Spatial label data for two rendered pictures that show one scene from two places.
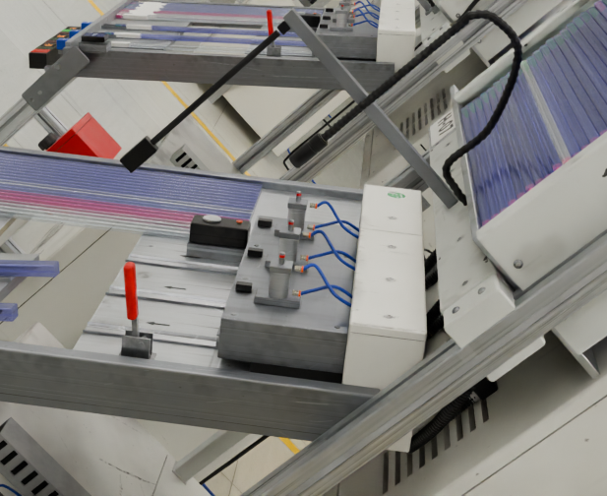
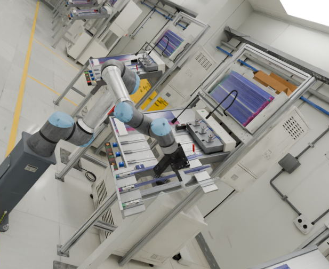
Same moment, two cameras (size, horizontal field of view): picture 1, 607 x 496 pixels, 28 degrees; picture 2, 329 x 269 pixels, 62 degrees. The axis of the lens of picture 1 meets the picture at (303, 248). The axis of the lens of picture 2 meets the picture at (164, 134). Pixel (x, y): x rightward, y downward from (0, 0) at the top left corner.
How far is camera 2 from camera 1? 107 cm
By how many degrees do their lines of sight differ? 24
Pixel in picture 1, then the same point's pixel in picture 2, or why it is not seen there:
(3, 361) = not seen: hidden behind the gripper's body
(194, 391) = (205, 159)
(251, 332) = (210, 148)
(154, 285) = (179, 140)
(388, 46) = (160, 67)
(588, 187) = (261, 118)
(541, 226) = (255, 125)
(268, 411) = (215, 159)
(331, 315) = (218, 141)
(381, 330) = (230, 143)
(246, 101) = (83, 61)
